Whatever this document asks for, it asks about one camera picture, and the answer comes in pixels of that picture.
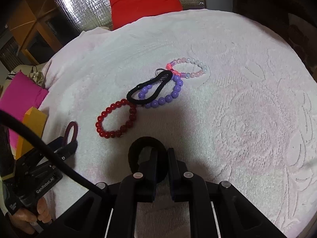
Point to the person's left hand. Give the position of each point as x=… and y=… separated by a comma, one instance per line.
x=23, y=218

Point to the orange jewelry box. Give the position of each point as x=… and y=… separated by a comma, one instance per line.
x=35, y=120

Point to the orange wooden cabinet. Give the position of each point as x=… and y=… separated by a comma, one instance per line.
x=29, y=18

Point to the small red cushion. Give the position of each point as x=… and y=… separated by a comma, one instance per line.
x=124, y=12

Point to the magenta pillow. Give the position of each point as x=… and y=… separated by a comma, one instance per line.
x=20, y=95

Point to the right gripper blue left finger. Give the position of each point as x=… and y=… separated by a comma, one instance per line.
x=140, y=186

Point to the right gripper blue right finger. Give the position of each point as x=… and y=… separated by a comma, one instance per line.
x=185, y=186

